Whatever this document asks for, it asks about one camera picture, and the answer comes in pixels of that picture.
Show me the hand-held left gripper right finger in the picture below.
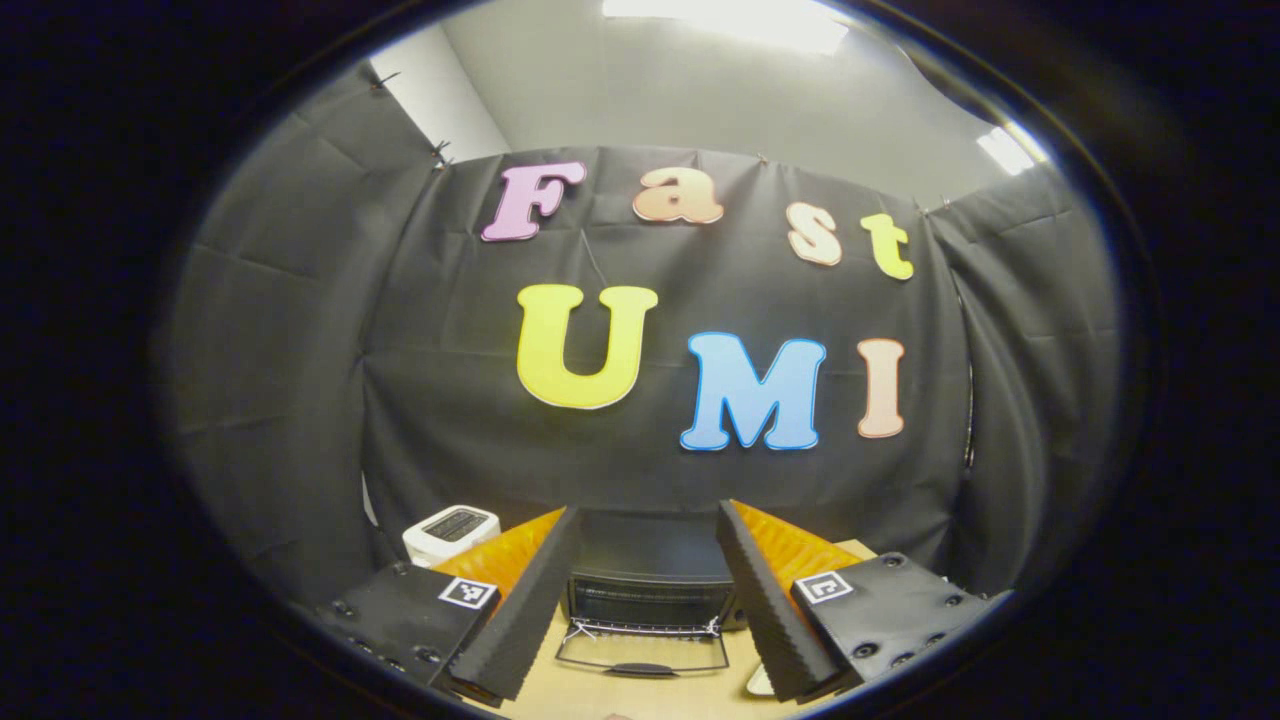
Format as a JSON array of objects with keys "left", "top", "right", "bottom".
[{"left": 716, "top": 500, "right": 1011, "bottom": 703}]

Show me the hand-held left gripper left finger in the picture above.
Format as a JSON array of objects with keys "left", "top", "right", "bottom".
[{"left": 318, "top": 506, "right": 583, "bottom": 707}]

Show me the black electric oven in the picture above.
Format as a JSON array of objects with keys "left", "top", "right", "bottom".
[{"left": 553, "top": 512, "right": 753, "bottom": 681}]

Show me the metal oven rack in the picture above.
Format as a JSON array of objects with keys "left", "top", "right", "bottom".
[{"left": 568, "top": 617, "right": 723, "bottom": 638}]

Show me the white kitchen appliance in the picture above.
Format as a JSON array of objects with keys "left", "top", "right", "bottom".
[{"left": 402, "top": 506, "right": 502, "bottom": 569}]

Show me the black backdrop cloth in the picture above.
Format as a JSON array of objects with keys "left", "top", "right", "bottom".
[{"left": 160, "top": 60, "right": 1121, "bottom": 611}]

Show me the small ceiling light panel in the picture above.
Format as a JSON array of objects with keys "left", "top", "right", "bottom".
[{"left": 977, "top": 120, "right": 1048, "bottom": 179}]

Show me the large ceiling light panel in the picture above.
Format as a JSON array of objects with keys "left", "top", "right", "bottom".
[{"left": 600, "top": 0, "right": 851, "bottom": 57}]

